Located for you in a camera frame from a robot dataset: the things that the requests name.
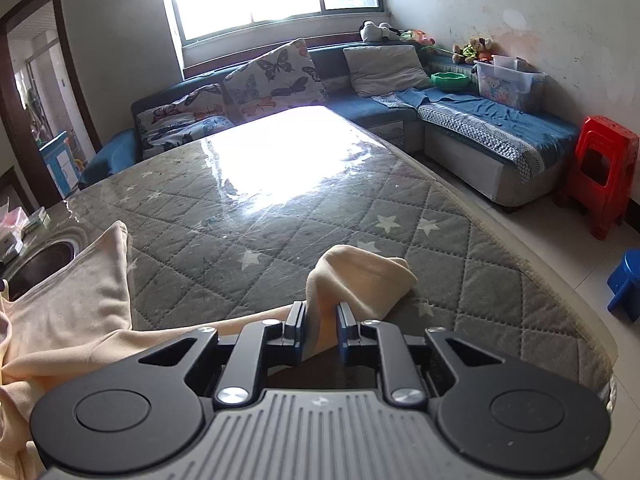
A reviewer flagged blue white small cabinet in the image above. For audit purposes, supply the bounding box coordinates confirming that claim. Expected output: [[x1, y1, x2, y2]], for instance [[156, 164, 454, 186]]
[[39, 131, 80, 198]]

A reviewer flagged green plastic bowl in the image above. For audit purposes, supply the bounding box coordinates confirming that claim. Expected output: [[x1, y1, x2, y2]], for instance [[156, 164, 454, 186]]
[[431, 72, 470, 92]]

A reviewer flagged butterfly pillow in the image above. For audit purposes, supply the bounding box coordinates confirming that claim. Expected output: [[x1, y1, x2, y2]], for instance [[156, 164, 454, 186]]
[[137, 84, 233, 159], [224, 39, 328, 122]]

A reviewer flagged round black induction cooktop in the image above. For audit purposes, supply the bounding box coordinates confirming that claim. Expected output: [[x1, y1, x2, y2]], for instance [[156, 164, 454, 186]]
[[1, 230, 88, 301]]

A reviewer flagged grey quilted star table cover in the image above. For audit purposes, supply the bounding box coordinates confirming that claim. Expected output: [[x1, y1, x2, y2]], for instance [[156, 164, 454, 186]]
[[66, 106, 614, 392]]

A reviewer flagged red plastic stool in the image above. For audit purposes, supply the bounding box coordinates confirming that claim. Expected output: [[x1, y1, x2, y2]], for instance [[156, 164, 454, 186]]
[[563, 115, 639, 240]]

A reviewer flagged left butterfly pillow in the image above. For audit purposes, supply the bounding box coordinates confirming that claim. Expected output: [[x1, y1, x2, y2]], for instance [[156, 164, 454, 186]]
[[137, 84, 233, 159]]

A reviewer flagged clear plastic storage box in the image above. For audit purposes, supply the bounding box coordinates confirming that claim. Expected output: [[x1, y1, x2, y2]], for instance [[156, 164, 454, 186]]
[[475, 55, 547, 113]]

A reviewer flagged blue corner sofa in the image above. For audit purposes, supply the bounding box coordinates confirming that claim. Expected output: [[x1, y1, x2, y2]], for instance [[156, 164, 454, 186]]
[[79, 42, 573, 208]]

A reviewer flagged blue plastic stool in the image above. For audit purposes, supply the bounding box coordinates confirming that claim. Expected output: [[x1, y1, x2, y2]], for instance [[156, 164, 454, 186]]
[[608, 249, 640, 323]]

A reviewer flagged right butterfly pillow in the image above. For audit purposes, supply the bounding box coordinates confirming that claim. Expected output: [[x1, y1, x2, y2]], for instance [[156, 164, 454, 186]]
[[224, 39, 328, 122]]

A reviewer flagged panda plush toy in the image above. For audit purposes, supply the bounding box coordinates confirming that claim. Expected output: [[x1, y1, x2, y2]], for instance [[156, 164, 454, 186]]
[[359, 21, 401, 44]]

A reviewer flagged pink tissue box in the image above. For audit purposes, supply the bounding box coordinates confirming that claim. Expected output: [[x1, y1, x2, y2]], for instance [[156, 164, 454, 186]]
[[0, 207, 28, 256]]

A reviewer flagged colourful plush toys pile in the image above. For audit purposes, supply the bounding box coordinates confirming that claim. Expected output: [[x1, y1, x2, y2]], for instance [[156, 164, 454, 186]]
[[399, 28, 501, 65]]

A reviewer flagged cream sweatshirt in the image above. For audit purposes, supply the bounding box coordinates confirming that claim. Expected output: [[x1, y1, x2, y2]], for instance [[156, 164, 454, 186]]
[[1, 221, 416, 479]]

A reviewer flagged blue blanket on sofa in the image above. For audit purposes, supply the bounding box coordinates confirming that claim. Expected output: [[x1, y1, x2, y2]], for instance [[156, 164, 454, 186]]
[[373, 88, 578, 166]]

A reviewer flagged grey plain cushion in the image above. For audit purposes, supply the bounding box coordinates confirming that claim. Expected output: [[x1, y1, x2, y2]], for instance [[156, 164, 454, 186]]
[[343, 44, 432, 98]]

